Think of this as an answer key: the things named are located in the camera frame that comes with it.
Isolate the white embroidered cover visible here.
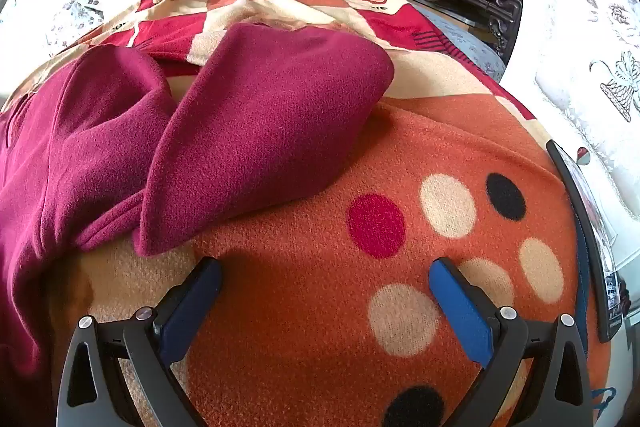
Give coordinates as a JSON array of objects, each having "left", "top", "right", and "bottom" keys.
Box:
[{"left": 500, "top": 0, "right": 640, "bottom": 358}]

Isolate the black flat printed package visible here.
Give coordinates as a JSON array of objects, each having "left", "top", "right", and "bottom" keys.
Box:
[{"left": 546, "top": 139, "right": 628, "bottom": 344}]

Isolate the red orange printed blanket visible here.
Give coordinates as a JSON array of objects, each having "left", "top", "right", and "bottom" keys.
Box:
[{"left": 0, "top": 0, "right": 621, "bottom": 427}]

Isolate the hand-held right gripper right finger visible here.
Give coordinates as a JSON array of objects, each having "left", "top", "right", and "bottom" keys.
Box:
[{"left": 429, "top": 258, "right": 593, "bottom": 427}]

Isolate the floral bed sheet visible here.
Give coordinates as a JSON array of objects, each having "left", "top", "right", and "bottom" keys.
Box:
[{"left": 430, "top": 14, "right": 508, "bottom": 82}]

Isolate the maroon fleece garment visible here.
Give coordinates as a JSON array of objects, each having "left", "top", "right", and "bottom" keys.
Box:
[{"left": 0, "top": 23, "right": 396, "bottom": 427}]

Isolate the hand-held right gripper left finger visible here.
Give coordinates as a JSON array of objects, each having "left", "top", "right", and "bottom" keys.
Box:
[{"left": 57, "top": 258, "right": 222, "bottom": 427}]

